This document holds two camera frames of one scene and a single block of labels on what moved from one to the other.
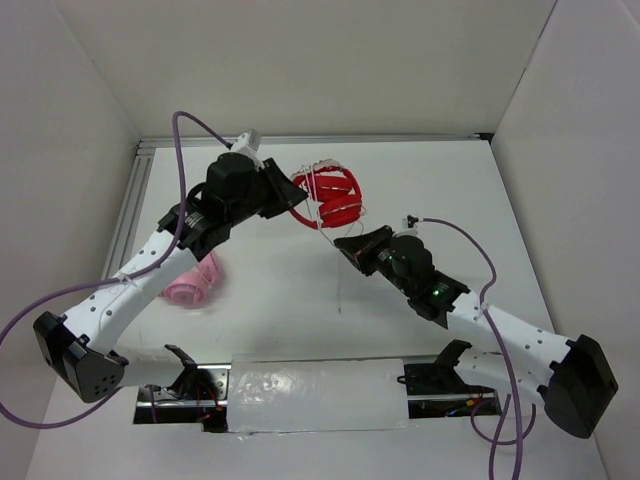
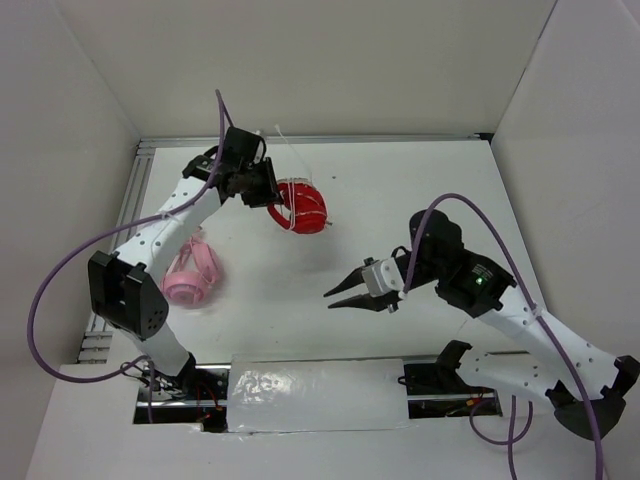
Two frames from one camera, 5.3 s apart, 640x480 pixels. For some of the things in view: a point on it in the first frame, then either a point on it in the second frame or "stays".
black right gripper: [360, 248] to [367, 302]
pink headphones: [197, 286] stays
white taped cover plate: [316, 394] stays
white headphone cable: [316, 218] to [291, 182]
